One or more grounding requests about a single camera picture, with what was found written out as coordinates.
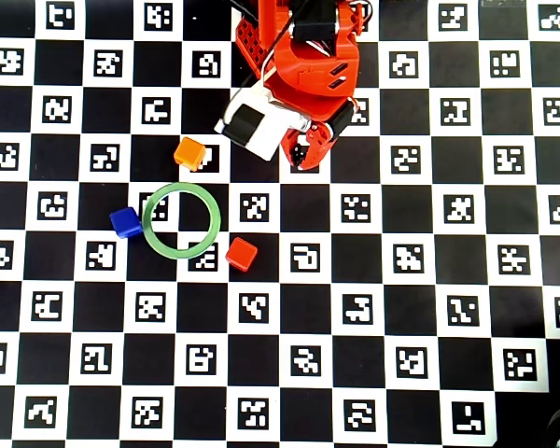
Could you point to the red cube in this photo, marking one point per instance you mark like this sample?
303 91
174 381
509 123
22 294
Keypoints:
241 253

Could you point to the blue cube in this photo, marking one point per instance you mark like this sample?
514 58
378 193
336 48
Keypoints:
125 221

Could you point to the black white marker checkerboard mat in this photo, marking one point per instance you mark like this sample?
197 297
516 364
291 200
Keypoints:
401 303

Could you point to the red robot arm with base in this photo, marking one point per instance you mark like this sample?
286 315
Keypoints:
268 23

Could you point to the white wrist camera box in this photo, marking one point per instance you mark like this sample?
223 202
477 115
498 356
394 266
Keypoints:
270 135

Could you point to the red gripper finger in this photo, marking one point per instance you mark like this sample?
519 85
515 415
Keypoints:
289 147
319 144

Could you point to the orange cube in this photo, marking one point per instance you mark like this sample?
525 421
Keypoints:
189 153

